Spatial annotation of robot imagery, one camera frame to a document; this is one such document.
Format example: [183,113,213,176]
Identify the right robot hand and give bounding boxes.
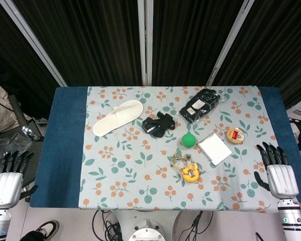
[253,142,299,200]

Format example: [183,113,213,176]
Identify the black gloves in plastic bag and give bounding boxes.
[179,87,226,124]

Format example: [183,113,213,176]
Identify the floral patterned tablecloth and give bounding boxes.
[78,86,279,213]

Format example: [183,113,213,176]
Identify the black floor cables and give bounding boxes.
[92,209,123,241]

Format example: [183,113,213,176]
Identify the round red yellow tin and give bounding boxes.
[226,127,244,145]

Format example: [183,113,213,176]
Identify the black and white sneaker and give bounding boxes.
[20,219,60,241]

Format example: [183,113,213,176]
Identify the green ball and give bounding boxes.
[181,133,197,149]

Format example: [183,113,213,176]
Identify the robot base column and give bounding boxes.
[114,209,181,241]

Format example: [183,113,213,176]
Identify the white slipper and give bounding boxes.
[92,99,144,138]

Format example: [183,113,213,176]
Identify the silver digital kitchen scale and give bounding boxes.
[197,132,233,166]

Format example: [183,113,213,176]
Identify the black strap buckle device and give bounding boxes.
[141,111,177,139]

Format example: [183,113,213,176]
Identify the beige jacket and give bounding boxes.
[0,78,32,149]

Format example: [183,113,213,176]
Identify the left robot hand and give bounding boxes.
[0,151,38,209]

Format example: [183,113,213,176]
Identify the blue table mat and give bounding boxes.
[29,86,301,211]

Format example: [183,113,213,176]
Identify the clear plastic tray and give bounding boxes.
[0,133,33,161]

